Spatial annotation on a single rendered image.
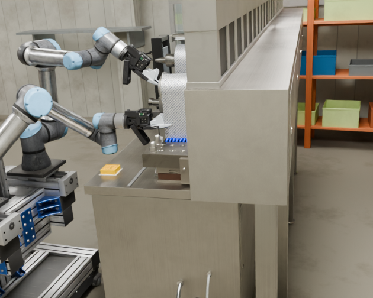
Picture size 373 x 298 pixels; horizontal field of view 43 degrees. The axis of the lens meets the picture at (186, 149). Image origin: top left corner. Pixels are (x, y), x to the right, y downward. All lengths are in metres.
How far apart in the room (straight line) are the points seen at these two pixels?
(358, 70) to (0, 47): 4.85
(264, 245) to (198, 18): 0.64
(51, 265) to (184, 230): 1.11
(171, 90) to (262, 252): 0.94
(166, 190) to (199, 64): 0.88
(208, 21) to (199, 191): 0.43
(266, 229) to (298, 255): 1.86
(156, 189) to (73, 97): 4.99
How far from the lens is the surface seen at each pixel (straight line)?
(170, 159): 1.94
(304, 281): 2.96
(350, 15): 4.82
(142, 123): 2.12
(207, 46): 1.15
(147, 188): 1.96
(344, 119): 4.97
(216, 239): 1.99
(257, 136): 1.16
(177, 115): 2.09
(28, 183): 2.63
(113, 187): 2.01
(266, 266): 1.41
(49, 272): 2.84
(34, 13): 6.94
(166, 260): 2.10
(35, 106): 2.02
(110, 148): 2.21
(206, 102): 1.16
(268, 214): 1.32
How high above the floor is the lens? 1.68
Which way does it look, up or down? 19 degrees down
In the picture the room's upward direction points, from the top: 4 degrees counter-clockwise
